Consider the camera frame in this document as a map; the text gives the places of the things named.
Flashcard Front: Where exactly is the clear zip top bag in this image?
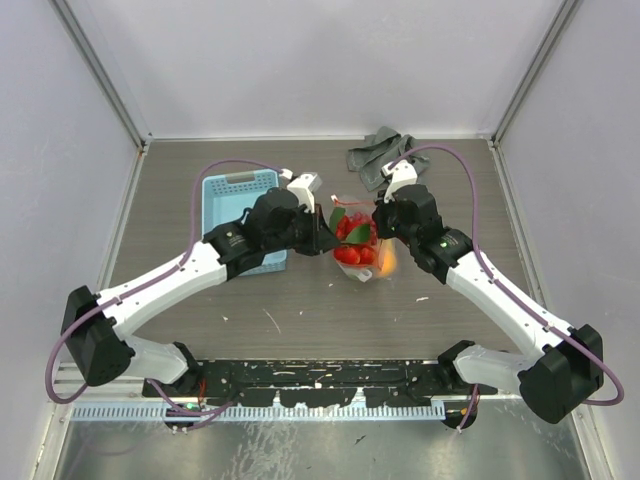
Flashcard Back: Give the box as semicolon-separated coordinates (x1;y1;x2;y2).
329;195;397;283

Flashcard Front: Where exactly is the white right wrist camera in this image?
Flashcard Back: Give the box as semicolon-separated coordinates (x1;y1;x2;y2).
381;160;418;203

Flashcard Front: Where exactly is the blue plastic basket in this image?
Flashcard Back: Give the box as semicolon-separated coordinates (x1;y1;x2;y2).
184;169;287;287

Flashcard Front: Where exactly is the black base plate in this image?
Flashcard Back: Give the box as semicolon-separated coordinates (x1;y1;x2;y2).
142;358;499;409

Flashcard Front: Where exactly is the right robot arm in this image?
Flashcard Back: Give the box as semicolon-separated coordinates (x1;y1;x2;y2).
373;184;604;424

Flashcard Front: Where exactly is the blue slotted cable duct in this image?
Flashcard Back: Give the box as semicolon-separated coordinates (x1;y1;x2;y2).
71;400;446;422

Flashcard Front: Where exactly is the red strawberry cluster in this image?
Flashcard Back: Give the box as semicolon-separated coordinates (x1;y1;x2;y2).
329;207;379;267

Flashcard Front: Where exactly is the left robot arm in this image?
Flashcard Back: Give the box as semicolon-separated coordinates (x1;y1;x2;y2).
62;188;340;396

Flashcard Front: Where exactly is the grey crumpled cloth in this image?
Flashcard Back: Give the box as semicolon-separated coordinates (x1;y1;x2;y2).
346;126;415;192

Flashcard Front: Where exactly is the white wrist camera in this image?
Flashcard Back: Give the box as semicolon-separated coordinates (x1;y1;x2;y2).
279;169;322;214
381;160;418;203

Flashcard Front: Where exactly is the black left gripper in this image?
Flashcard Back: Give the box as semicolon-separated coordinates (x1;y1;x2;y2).
264;202;338;256

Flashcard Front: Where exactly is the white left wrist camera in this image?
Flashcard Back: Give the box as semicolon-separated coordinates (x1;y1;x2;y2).
279;169;322;214

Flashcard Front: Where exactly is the aluminium frame rail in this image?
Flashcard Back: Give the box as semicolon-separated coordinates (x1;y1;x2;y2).
52;362;84;398

